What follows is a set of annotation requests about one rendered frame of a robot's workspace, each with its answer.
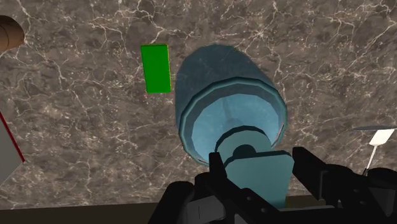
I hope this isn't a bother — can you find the grey board with red edge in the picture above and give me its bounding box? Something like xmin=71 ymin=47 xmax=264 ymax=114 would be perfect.
xmin=0 ymin=111 xmax=26 ymax=186

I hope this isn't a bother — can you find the white spatula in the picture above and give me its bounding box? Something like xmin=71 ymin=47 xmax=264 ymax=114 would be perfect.
xmin=352 ymin=125 xmax=397 ymax=176

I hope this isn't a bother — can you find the blue bottle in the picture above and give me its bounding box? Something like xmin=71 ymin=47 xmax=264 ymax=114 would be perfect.
xmin=174 ymin=43 xmax=295 ymax=210

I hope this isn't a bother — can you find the green flat box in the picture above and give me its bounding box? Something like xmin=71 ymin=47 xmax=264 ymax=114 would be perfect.
xmin=140 ymin=43 xmax=172 ymax=94

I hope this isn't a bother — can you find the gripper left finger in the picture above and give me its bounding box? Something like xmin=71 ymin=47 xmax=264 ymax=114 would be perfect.
xmin=148 ymin=151 xmax=280 ymax=224

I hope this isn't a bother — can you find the brown round object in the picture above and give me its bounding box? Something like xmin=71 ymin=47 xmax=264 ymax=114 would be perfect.
xmin=0 ymin=15 xmax=25 ymax=53

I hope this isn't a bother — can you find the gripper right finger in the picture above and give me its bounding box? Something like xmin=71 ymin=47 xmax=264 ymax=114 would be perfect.
xmin=292 ymin=146 xmax=397 ymax=218

